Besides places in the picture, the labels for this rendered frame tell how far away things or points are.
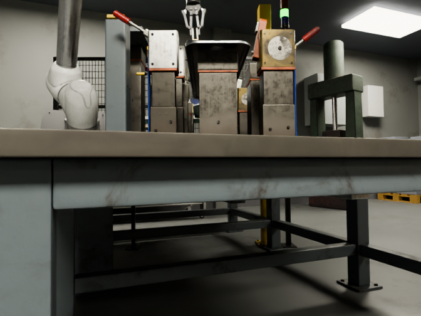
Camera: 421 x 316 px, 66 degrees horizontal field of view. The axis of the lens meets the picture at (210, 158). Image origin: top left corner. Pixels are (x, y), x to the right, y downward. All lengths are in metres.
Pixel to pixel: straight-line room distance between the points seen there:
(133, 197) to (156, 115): 0.48
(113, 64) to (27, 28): 3.98
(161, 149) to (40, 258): 0.24
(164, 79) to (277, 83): 0.35
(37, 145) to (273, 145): 0.38
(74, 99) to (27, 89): 3.17
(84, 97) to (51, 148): 1.22
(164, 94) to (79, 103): 0.79
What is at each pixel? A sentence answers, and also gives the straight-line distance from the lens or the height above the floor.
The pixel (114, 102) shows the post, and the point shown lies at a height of 0.86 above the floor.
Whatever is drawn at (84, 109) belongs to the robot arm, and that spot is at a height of 0.94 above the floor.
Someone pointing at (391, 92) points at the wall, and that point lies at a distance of 7.51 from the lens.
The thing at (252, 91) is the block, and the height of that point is 0.92.
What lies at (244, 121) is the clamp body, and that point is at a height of 0.87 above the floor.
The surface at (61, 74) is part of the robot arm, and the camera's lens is 1.86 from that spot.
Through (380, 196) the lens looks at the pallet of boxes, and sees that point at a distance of 6.83.
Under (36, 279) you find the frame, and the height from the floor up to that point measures 0.48.
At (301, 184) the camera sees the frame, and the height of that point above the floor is 0.61.
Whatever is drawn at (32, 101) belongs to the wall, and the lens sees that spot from 4.84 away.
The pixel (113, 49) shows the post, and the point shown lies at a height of 1.04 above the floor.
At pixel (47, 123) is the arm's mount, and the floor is 0.89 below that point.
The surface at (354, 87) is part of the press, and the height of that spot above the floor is 1.78.
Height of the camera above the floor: 0.64
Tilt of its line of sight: 2 degrees up
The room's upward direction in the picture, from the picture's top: 1 degrees counter-clockwise
